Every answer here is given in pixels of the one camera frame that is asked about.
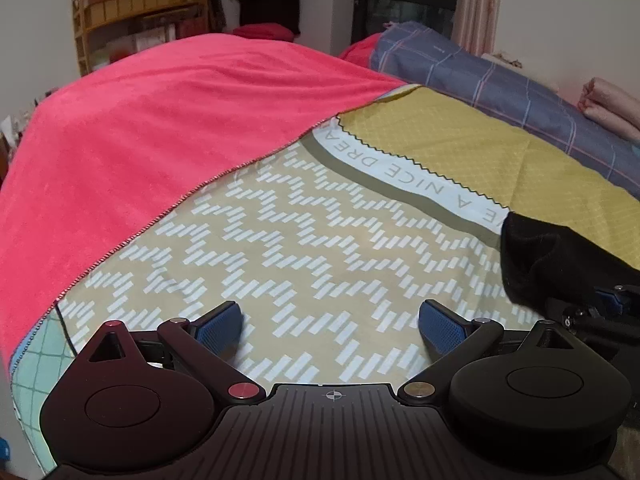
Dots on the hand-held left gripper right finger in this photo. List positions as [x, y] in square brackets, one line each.
[442, 330]

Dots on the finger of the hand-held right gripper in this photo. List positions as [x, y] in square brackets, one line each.
[615, 335]
[615, 301]

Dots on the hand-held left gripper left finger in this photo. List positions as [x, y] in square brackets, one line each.
[220, 327]

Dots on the black pants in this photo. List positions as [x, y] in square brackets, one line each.
[550, 260]

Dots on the yellow patterned bed sheet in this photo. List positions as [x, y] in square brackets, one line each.
[325, 260]

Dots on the pink folded sheets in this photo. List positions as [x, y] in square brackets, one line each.
[610, 105]

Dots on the red fleece blanket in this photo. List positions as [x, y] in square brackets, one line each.
[150, 135]

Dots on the blue plaid quilt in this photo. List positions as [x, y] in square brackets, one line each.
[500, 85]

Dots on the beige cloth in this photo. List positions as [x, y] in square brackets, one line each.
[502, 60]

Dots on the red cloth bundle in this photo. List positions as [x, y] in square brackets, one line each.
[360, 50]

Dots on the dark red fluffy cloth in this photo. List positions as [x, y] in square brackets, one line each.
[265, 31]

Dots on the wooden shelf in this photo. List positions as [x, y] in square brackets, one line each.
[150, 25]

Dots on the pink curtain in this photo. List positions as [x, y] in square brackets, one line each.
[477, 0]

